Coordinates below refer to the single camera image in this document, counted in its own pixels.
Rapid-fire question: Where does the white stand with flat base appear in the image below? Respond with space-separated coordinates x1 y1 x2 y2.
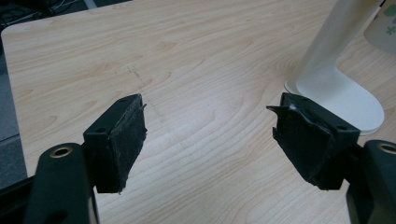
283 0 386 136

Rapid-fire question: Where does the thin white cable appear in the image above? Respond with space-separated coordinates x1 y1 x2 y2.
49 0 79 11

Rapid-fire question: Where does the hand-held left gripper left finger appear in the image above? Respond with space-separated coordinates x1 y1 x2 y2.
82 92 149 195

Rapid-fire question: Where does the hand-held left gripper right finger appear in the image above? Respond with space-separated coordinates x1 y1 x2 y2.
265 91 361 191

